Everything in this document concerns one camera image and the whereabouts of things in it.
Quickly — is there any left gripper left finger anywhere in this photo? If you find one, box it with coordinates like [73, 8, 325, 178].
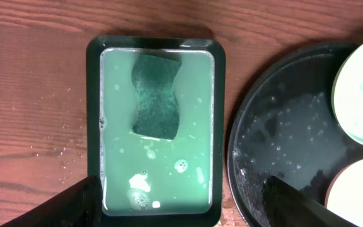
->
[1, 176, 102, 227]

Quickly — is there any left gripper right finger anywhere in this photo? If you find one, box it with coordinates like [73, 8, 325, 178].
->
[262, 176, 356, 227]

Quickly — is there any green yellow sponge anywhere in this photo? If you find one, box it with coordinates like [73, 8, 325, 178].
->
[131, 54, 181, 140]

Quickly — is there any mint plate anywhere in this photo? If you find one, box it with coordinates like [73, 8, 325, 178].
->
[331, 44, 363, 145]

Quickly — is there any dark green rectangular water tray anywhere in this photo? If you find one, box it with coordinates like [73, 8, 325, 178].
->
[86, 35, 226, 226]

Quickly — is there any black round tray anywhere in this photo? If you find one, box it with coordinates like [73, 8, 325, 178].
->
[227, 42, 363, 226]

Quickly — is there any white plate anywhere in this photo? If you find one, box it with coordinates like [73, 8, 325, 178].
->
[325, 160, 363, 227]

